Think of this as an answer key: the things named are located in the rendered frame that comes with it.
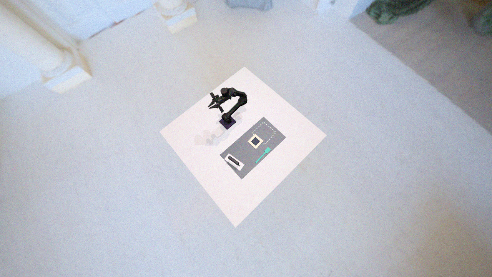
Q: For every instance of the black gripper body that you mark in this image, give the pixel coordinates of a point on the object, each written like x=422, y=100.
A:
x=218, y=101

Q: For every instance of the turquoise small trowel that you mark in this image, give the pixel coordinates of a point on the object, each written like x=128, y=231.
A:
x=266, y=151

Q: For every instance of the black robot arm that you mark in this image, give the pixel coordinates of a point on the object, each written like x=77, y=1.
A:
x=227, y=94

